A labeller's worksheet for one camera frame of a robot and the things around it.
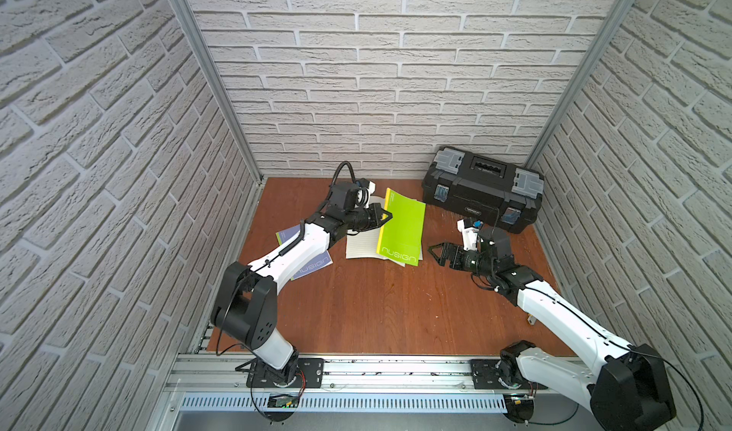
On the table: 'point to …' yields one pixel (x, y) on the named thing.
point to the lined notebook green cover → (401, 237)
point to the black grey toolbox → (503, 195)
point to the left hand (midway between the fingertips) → (397, 212)
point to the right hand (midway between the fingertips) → (441, 251)
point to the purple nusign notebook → (323, 261)
